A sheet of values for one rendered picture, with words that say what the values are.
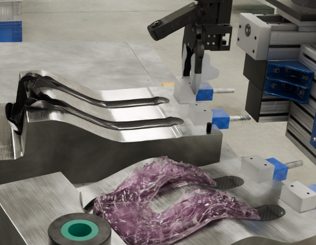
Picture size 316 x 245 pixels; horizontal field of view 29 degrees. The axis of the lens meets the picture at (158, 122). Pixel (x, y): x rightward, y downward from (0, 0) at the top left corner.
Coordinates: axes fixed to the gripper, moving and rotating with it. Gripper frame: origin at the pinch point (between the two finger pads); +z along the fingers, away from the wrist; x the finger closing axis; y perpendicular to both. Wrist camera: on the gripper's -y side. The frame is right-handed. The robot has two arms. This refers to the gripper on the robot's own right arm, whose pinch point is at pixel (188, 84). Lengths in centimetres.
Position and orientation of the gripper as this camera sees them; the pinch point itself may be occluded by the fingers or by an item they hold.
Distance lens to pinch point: 132.6
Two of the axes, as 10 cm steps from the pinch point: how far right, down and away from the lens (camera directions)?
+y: 9.6, -0.4, 2.6
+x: -2.5, -4.2, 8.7
